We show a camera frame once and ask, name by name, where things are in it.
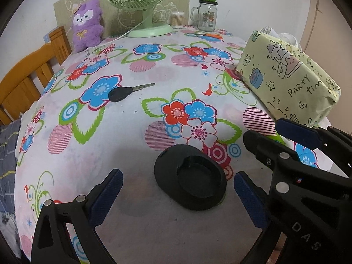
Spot orange-handled scissors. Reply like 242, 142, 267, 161
187, 31, 223, 39

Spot blue plaid blanket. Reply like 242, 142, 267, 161
0, 119, 22, 215

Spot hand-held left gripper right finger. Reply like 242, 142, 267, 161
234, 171, 271, 229

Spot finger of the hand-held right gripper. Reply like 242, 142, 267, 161
243, 130, 303, 176
276, 118, 352, 171

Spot beige patterned board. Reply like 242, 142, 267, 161
53, 0, 191, 38

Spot white fan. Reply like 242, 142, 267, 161
260, 26, 299, 51

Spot floral tablecloth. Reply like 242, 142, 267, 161
15, 27, 339, 264

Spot grey printed cloth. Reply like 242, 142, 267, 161
0, 212, 21, 256

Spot wooden chair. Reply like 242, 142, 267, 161
0, 26, 72, 125

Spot white fan cable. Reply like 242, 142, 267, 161
113, 19, 146, 41

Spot green desk fan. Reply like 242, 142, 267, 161
102, 0, 177, 38

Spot black-headed key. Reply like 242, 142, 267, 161
108, 83, 155, 103

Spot glass jar mug green lid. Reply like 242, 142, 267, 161
191, 0, 218, 32

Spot yellow paper-wrapped box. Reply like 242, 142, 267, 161
236, 30, 341, 128

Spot purple plush toy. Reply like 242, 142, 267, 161
71, 0, 104, 53

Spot black oval holder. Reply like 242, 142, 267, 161
154, 144, 227, 211

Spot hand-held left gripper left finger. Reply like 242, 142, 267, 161
31, 168, 124, 264

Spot cotton swab container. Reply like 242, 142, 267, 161
169, 11, 185, 29

